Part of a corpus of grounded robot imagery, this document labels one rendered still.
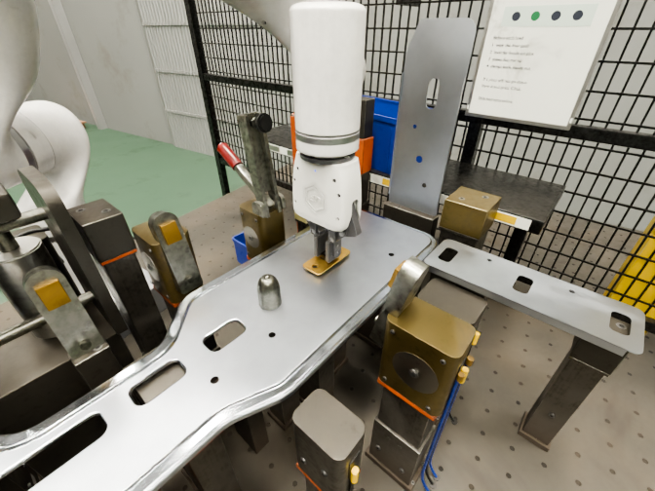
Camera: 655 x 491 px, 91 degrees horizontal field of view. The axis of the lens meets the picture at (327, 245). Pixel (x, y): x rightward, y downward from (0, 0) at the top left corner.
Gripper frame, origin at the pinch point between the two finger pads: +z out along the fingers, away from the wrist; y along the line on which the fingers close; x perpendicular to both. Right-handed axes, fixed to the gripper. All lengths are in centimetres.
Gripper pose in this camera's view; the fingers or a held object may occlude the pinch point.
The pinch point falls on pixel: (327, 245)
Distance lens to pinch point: 52.2
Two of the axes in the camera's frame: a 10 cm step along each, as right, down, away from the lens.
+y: 7.6, 3.7, -5.4
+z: 0.0, 8.3, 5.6
